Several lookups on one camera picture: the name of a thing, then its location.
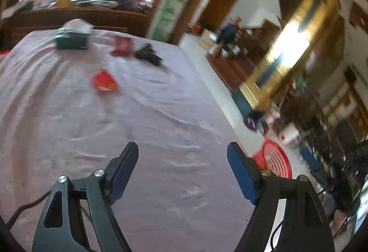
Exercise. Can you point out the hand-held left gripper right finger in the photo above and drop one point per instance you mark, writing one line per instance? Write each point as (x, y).
(243, 174)

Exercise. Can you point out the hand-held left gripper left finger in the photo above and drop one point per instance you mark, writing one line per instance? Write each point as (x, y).
(123, 174)

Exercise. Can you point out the red plastic basket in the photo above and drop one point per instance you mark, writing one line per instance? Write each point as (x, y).
(276, 157)

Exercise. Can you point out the orange-red cardboard box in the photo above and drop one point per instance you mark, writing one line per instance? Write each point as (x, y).
(104, 79)

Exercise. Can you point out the purple object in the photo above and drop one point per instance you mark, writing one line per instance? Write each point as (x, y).
(251, 123)

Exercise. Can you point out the black handheld tool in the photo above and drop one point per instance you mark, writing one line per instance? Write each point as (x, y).
(148, 54)

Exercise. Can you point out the dark red flat packet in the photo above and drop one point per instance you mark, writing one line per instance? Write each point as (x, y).
(122, 45)

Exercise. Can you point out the gold framed panel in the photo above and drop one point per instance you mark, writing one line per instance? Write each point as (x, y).
(293, 45)

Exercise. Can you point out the dark blue jacket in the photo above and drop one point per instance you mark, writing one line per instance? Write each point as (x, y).
(227, 33)

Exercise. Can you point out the dark green tissue box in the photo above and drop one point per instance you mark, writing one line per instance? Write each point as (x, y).
(72, 41)

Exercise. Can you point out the wooden sideboard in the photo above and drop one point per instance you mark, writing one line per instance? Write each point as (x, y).
(86, 19)

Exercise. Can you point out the wooden door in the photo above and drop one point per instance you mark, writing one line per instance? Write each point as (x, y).
(221, 5)

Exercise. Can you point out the yellow box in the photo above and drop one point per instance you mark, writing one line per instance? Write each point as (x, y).
(63, 3)

